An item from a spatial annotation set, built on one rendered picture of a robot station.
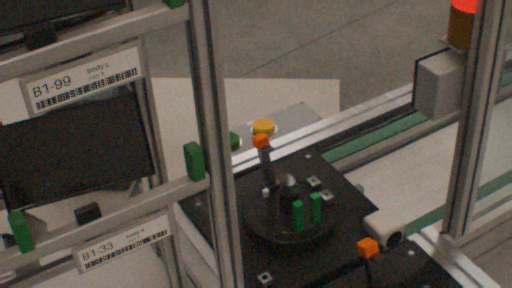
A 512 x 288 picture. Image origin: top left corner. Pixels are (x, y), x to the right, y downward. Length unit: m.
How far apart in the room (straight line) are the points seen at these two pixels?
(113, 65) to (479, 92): 0.51
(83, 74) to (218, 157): 0.15
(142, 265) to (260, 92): 0.51
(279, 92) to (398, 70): 1.73
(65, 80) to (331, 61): 2.77
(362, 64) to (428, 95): 2.33
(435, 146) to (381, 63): 1.97
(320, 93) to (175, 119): 0.31
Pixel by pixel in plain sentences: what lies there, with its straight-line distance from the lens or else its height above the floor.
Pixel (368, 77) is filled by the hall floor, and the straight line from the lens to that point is 3.10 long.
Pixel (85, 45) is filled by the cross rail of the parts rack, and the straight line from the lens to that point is 0.48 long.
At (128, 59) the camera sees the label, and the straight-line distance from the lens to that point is 0.49.
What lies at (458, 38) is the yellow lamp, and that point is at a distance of 0.85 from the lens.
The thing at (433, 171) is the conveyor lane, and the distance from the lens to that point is 1.20.
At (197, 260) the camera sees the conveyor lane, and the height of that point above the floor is 0.96.
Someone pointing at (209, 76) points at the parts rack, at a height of 1.41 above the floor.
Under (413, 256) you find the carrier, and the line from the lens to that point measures 0.98.
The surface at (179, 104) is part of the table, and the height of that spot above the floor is 0.86.
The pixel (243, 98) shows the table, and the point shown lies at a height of 0.86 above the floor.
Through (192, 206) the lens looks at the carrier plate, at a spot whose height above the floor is 0.97.
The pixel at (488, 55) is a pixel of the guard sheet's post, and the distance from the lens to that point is 0.84.
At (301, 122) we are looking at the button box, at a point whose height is 0.96.
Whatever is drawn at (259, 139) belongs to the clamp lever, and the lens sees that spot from 1.00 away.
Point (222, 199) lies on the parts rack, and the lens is 0.60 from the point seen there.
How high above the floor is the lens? 1.69
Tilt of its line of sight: 38 degrees down
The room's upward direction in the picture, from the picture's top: 4 degrees counter-clockwise
